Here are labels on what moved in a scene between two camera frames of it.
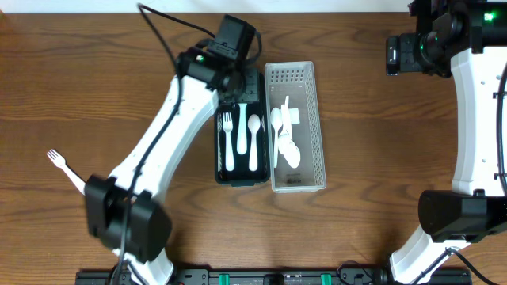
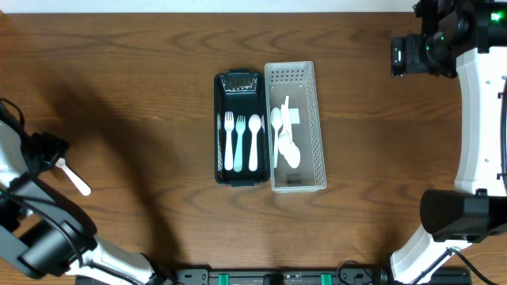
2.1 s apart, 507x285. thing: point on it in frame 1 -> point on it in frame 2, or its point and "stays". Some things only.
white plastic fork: x=60 y=162 stays
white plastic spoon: x=276 y=117 stays
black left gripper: x=245 y=89 -> x=47 y=150
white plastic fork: x=227 y=123 stays
